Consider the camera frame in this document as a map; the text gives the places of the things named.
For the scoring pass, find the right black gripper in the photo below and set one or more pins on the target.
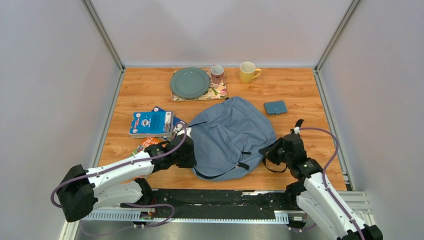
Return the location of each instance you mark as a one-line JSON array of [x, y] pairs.
[[268, 151]]

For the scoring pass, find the blue fabric backpack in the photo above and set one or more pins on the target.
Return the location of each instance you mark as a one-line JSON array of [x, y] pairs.
[[227, 138]]

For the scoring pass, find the dark blue paperback book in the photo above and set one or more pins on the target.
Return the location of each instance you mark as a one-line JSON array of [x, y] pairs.
[[176, 124]]

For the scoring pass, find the teal wallet notebook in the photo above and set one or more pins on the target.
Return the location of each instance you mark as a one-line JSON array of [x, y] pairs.
[[275, 107]]

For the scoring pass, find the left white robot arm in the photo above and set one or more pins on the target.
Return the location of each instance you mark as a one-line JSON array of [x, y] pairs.
[[84, 190]]

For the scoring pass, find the orange treehouse book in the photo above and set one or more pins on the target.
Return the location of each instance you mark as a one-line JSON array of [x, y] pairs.
[[146, 142]]

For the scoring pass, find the yellow ceramic mug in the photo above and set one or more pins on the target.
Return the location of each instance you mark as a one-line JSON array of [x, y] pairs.
[[248, 71]]

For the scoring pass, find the green ceramic plate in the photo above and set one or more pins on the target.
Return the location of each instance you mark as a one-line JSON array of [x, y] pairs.
[[189, 82]]

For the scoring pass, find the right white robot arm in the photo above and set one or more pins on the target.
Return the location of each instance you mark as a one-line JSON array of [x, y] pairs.
[[313, 193]]

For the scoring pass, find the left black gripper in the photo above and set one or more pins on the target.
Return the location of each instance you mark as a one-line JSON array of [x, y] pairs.
[[191, 162]]

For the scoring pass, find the floral serving tray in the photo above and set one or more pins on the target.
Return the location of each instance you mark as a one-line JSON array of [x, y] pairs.
[[214, 91]]

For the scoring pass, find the light blue paperback book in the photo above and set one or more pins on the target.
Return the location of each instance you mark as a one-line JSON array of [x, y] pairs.
[[151, 124]]

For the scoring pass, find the aluminium frame rail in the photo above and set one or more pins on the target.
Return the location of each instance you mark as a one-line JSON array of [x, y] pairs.
[[161, 212]]

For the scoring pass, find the pink patterned mug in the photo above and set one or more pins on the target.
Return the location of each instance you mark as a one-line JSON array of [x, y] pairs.
[[217, 74]]

